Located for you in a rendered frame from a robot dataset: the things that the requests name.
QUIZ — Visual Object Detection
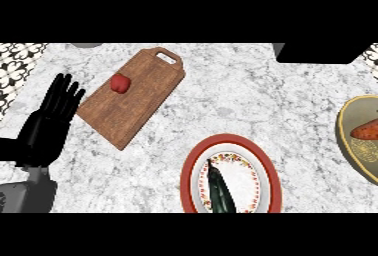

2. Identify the red bell pepper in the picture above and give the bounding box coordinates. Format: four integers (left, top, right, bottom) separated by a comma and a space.
109, 73, 131, 94

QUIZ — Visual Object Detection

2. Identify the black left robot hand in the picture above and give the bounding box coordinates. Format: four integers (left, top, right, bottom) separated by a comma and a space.
0, 72, 87, 168

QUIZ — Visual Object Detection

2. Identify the red rimmed floral bowl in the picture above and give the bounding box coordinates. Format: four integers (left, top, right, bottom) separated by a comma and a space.
179, 133, 283, 214

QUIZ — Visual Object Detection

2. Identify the brown wooden cutting board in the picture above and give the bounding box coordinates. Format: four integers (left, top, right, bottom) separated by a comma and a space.
75, 46, 187, 152

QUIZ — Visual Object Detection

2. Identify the dark green cucumber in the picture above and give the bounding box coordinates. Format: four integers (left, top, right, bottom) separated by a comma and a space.
205, 159, 238, 214

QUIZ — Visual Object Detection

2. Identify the olive gold rimmed plate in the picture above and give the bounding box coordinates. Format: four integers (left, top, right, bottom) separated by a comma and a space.
334, 95, 378, 186

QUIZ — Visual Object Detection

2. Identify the orange sweet potato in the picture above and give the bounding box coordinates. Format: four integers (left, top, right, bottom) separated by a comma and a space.
348, 118, 378, 141

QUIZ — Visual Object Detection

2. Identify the grey round object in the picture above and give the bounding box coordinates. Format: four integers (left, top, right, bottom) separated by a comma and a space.
71, 43, 105, 49

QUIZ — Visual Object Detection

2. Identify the black appliance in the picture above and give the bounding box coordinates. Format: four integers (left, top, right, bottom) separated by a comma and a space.
272, 43, 374, 65

